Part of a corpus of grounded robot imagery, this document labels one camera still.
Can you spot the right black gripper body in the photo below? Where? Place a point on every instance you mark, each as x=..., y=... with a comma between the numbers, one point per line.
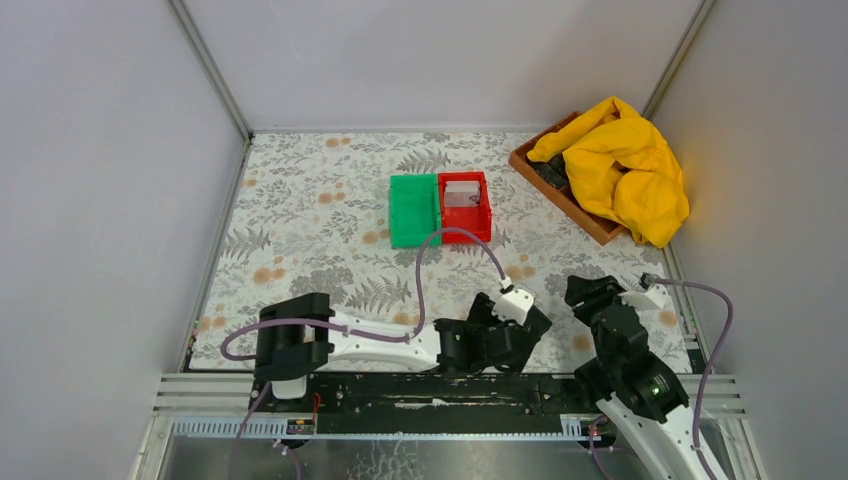
x=604, y=290

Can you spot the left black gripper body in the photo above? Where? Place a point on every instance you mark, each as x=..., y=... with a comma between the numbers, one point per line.
x=480, y=314

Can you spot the red plastic bin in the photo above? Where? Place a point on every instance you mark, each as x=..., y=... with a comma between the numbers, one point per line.
x=477, y=221

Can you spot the green plastic bin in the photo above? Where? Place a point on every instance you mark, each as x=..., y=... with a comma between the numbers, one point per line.
x=414, y=209

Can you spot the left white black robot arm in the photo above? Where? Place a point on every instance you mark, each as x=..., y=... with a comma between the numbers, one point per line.
x=302, y=335

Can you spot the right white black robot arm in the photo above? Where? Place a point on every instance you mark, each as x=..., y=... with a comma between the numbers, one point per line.
x=631, y=386

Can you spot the clear card stack in bin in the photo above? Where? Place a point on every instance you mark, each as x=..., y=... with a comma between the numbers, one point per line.
x=462, y=194

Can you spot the brown wooden tray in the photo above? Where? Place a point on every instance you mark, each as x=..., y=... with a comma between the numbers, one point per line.
x=601, y=230

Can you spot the yellow cloth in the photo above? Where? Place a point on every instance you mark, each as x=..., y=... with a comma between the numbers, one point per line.
x=620, y=168

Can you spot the dark items in tray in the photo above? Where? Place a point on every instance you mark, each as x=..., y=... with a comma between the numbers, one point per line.
x=553, y=172

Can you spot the floral table mat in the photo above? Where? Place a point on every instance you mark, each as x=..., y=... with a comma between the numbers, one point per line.
x=312, y=214

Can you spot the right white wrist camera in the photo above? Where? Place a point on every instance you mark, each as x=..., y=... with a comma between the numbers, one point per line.
x=653, y=295

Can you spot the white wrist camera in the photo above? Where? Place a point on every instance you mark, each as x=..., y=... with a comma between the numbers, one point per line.
x=514, y=304
x=653, y=295

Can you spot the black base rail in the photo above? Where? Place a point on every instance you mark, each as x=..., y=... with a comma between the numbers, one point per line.
x=424, y=403

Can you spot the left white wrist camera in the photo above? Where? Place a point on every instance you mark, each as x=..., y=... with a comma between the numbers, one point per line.
x=514, y=304

